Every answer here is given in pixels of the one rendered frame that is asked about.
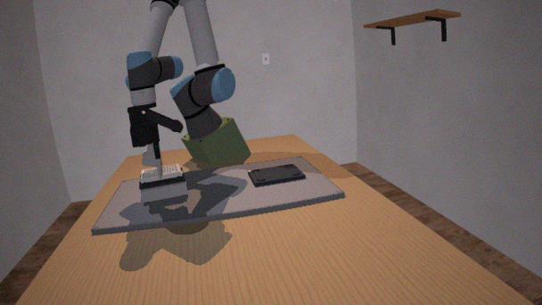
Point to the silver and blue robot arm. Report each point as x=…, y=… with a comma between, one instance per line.
x=213, y=84

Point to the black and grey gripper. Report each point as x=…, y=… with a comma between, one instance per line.
x=145, y=132

